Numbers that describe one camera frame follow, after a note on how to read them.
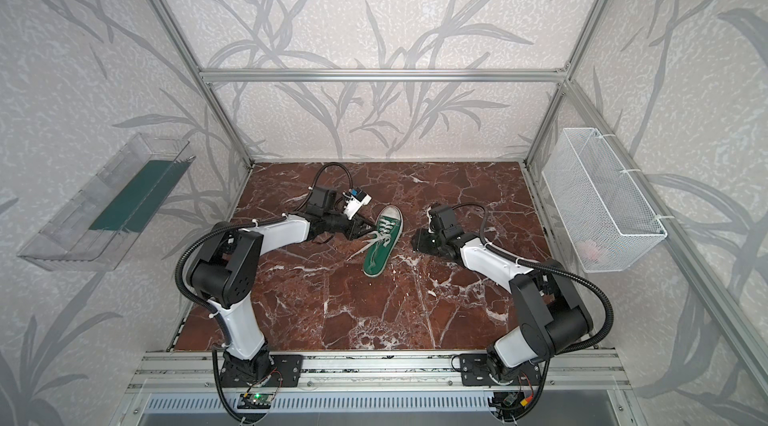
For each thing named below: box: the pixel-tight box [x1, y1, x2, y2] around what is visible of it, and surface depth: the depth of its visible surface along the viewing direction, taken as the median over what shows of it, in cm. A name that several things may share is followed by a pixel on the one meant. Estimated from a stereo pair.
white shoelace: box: [346, 219, 396, 261], surface depth 97 cm
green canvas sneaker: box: [363, 205, 403, 277], surface depth 95 cm
